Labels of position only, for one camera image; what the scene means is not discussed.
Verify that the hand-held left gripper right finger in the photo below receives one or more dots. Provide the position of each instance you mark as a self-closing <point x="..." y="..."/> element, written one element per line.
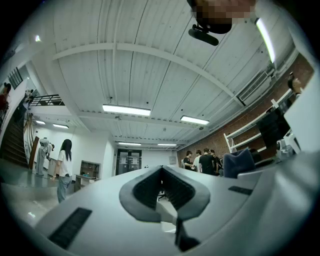
<point x="220" y="200"/>

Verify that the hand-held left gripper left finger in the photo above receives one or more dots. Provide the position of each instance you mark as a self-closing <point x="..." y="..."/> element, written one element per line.
<point x="100" y="212"/>

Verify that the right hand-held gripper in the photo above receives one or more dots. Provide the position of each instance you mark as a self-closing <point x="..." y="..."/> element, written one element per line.
<point x="302" y="125"/>

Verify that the blue wiping cloth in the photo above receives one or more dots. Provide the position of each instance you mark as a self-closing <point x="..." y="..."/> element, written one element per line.
<point x="237" y="162"/>

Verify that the black screen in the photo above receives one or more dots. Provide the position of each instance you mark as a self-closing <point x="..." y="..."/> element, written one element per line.
<point x="272" y="130"/>

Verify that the grey desk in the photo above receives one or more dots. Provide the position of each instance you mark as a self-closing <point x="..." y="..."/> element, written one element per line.
<point x="82" y="182"/>

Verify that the black double door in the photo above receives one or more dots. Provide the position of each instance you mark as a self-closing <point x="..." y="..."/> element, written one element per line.
<point x="125" y="162"/>

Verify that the white shelving rack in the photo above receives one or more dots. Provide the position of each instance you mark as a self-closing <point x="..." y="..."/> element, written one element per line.
<point x="247" y="141"/>

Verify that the white air conditioner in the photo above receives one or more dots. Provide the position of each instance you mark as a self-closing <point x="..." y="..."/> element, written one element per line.
<point x="255" y="87"/>

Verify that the long ceiling light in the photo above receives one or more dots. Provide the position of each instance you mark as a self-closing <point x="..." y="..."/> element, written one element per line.
<point x="129" y="144"/>
<point x="60" y="126"/>
<point x="126" y="110"/>
<point x="167" y="144"/>
<point x="195" y="120"/>
<point x="40" y="122"/>
<point x="265" y="40"/>

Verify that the white humanoid robot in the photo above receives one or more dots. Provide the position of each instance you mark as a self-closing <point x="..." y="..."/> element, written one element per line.
<point x="41" y="155"/>

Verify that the brown staircase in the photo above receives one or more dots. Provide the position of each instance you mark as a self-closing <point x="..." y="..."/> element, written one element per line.
<point x="13" y="145"/>

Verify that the black mezzanine railing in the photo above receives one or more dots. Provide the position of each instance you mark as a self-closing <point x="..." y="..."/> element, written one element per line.
<point x="47" y="100"/>

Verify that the person's head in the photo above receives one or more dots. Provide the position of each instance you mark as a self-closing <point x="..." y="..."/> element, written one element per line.
<point x="225" y="10"/>

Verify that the dark barred window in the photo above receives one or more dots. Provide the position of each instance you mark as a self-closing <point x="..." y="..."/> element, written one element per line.
<point x="15" y="78"/>

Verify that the grey wall shelf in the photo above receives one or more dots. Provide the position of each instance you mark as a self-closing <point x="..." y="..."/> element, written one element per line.
<point x="90" y="168"/>

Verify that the grey wall box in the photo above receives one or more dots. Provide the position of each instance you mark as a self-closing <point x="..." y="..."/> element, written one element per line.
<point x="172" y="160"/>

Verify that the black head-mounted camera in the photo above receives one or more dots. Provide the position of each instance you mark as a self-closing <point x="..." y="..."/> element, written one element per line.
<point x="203" y="37"/>

